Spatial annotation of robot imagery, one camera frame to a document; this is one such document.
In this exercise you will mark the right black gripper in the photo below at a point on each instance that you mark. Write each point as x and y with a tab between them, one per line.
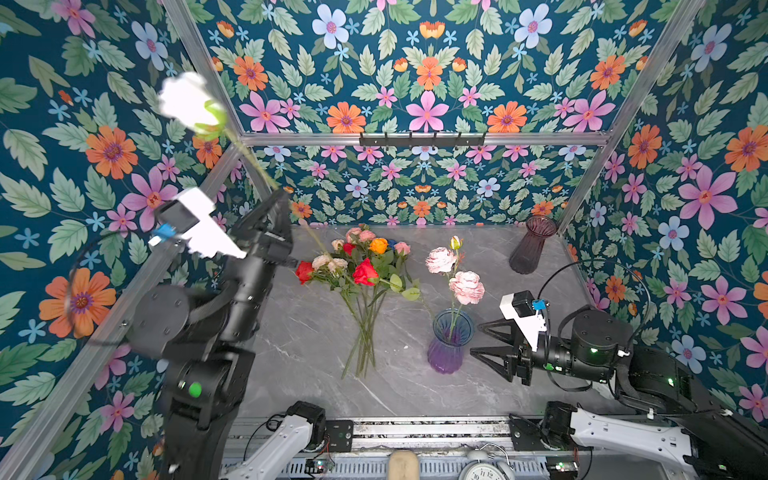
515	338

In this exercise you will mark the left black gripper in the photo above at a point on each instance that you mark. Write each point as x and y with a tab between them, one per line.
279	235

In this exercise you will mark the blue purple glass vase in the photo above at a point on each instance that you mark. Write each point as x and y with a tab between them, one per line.
449	342

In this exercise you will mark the pink peony flower stem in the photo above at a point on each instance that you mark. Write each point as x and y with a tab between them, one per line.
465	285

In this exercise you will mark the red rose stem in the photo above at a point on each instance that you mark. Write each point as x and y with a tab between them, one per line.
373	286

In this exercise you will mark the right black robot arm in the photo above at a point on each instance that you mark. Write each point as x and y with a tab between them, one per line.
687	425

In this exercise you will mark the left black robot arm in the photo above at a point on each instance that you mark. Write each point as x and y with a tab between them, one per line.
201	334

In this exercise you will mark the dark purple glass vase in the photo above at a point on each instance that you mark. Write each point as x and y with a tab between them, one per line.
526	256

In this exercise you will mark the mixed flower bunch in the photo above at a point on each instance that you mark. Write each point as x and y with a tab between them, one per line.
334	267

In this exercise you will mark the white alarm clock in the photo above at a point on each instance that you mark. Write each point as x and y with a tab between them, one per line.
480	466

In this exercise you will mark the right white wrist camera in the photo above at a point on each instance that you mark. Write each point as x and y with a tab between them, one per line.
527	313

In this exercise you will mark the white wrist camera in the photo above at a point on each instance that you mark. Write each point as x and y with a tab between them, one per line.
187	219
527	313

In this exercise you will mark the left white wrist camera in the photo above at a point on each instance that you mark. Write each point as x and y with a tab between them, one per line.
187	219

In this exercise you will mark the aluminium mounting rail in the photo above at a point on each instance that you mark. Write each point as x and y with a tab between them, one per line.
420	429

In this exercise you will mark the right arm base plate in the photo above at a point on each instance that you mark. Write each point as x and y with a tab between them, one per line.
534	433

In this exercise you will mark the black hook rail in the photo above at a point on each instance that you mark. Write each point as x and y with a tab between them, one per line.
411	139

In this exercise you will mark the beige wooden handle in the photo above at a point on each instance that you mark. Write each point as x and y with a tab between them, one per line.
403	465

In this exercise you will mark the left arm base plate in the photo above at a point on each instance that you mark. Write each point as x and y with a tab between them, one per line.
335	436

